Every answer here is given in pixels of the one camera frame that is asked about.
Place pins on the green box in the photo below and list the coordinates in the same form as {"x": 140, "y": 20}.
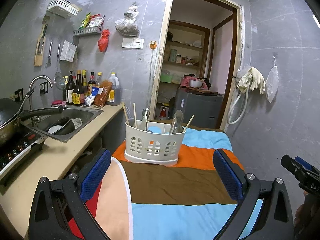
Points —
{"x": 166, "y": 78}

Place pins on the red snack packet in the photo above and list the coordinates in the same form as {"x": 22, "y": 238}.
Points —
{"x": 97, "y": 21}

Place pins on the white plastic wall basket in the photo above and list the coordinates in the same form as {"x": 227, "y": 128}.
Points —
{"x": 63, "y": 8}

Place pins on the striped blanket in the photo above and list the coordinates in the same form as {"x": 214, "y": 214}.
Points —
{"x": 175, "y": 187}

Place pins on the green canister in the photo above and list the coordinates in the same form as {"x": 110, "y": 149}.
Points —
{"x": 173, "y": 55}

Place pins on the hanging metal strainer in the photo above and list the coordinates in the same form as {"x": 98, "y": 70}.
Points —
{"x": 58, "y": 78}

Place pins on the dark pump sauce bottle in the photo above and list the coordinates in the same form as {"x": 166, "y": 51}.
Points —
{"x": 70, "y": 91}

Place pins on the wooden shelf unit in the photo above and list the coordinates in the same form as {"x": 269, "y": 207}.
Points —
{"x": 185, "y": 46}

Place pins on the grey wall shelf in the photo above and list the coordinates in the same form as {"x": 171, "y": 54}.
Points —
{"x": 88, "y": 31}

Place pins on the metal fork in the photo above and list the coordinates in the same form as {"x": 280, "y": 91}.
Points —
{"x": 128, "y": 112}

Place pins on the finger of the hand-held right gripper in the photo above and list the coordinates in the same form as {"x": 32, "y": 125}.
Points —
{"x": 306, "y": 165}
{"x": 291, "y": 166}

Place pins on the person's right hand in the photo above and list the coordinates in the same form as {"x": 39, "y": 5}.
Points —
{"x": 303, "y": 212}

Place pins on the green yellow snack packet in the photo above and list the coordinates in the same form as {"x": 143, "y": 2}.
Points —
{"x": 84, "y": 21}

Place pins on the beige kitchen counter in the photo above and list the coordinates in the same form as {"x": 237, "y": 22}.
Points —
{"x": 62, "y": 160}

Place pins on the orange plug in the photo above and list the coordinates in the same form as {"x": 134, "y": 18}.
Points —
{"x": 152, "y": 45}

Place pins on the large metal spoon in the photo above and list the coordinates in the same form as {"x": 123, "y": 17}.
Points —
{"x": 178, "y": 120}

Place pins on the red plastic bag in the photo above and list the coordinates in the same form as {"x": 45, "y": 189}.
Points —
{"x": 103, "y": 41}

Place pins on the black wok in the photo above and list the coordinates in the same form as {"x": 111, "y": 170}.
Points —
{"x": 10, "y": 120}

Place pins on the black induction cooker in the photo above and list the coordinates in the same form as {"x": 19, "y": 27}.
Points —
{"x": 17, "y": 152}

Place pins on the metal pot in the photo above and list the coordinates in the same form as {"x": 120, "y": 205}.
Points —
{"x": 196, "y": 83}

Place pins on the clear hanging plastic bag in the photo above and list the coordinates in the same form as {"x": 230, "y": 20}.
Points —
{"x": 127, "y": 23}

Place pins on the red cloth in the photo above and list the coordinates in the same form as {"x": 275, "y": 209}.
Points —
{"x": 185, "y": 82}

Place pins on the wooden knife holder board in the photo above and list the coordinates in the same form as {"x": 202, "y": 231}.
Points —
{"x": 41, "y": 45}

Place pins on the white wall box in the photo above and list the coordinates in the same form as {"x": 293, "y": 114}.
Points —
{"x": 68, "y": 52}

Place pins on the wooden cutting board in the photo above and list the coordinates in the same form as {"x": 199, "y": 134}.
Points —
{"x": 205, "y": 91}

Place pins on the black wall outlet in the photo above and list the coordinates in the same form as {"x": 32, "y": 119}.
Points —
{"x": 44, "y": 87}
{"x": 18, "y": 93}

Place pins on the wall power socket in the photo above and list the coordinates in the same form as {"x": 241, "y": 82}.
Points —
{"x": 138, "y": 43}

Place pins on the white plastic utensil holder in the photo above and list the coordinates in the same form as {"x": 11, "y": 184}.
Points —
{"x": 155, "y": 147}

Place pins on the tall dark sauce bottle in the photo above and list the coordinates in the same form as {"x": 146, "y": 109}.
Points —
{"x": 78, "y": 91}

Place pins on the white plate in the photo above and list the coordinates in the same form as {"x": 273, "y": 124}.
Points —
{"x": 55, "y": 129}

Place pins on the red white bottle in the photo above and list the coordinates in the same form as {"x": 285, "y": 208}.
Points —
{"x": 163, "y": 112}

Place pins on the blue white packet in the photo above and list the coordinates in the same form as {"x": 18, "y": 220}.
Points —
{"x": 91, "y": 97}

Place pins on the wooden door frame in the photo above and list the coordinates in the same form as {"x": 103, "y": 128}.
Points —
{"x": 162, "y": 42}

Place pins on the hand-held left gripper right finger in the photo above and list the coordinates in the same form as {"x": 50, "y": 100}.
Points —
{"x": 227, "y": 177}

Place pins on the metal faucet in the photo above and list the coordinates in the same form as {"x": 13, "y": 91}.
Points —
{"x": 40, "y": 78}

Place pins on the hanging metal peeler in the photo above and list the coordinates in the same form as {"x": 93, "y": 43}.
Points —
{"x": 49, "y": 53}

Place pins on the orange brown packet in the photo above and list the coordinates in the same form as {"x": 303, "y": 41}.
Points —
{"x": 103, "y": 93}

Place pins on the pink sponge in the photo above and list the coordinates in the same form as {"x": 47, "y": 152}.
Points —
{"x": 58, "y": 102}

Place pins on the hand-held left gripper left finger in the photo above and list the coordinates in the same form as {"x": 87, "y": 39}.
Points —
{"x": 95, "y": 177}

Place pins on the black bowl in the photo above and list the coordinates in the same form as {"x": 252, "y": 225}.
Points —
{"x": 66, "y": 127}

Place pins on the grey appliance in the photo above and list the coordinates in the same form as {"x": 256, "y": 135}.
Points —
{"x": 198, "y": 110}

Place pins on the cream rubber gloves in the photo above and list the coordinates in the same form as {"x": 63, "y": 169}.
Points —
{"x": 252, "y": 80}

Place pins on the steel sink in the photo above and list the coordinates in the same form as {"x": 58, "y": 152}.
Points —
{"x": 87, "y": 116}

